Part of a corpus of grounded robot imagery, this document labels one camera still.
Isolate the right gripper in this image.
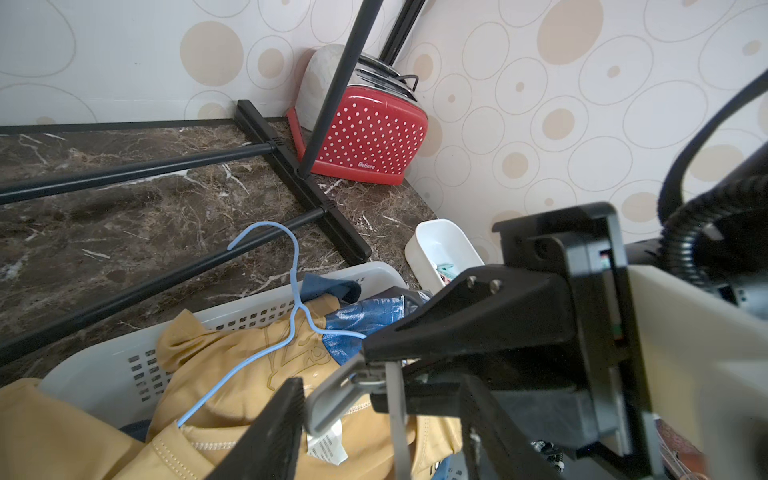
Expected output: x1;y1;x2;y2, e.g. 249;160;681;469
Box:
362;202;660;474

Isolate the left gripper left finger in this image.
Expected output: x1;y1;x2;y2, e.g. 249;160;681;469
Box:
207;378;305;480

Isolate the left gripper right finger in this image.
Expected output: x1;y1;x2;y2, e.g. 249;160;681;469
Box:
459;375;560;479

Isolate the clear grey clothespin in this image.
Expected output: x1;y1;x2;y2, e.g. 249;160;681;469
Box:
304;353;411;479

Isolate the tan yellow t-shirt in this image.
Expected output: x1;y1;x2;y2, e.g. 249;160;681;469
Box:
0;293;463;480

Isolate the mint green clothespin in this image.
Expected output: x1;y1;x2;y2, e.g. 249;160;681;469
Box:
435;263;458;285

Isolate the light blue hanger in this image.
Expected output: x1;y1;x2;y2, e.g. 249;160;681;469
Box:
175;220;368;428

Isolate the dark blue t-shirt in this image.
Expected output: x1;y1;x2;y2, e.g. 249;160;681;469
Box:
300;274;431;336

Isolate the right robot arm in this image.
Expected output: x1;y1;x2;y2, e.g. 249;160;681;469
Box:
362;75;767;479

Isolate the white plastic bin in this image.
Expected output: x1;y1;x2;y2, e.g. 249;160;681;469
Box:
404;219;484;294

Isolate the red toaster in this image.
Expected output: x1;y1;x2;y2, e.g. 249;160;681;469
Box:
286;44;428;185

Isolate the black clothes rack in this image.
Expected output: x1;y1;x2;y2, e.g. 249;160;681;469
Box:
0;0;428;367

